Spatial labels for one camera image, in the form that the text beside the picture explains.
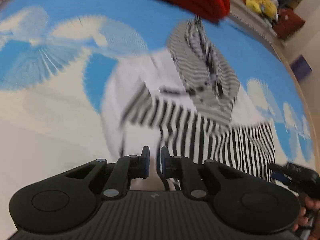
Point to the yellow plush toys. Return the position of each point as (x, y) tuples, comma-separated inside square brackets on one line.
[(267, 8)]

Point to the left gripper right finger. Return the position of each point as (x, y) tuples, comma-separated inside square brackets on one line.
[(185, 171)]

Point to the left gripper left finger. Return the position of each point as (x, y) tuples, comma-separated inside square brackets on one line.
[(123, 171)]

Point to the blue white patterned bedsheet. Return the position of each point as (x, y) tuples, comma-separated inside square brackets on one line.
[(56, 58)]

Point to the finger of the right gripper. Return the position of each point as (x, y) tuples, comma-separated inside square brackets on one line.
[(281, 173), (294, 167)]

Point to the striped white hooded sweater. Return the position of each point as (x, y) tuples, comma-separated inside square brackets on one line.
[(187, 98)]

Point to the purple box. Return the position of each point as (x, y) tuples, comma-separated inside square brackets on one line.
[(300, 68)]

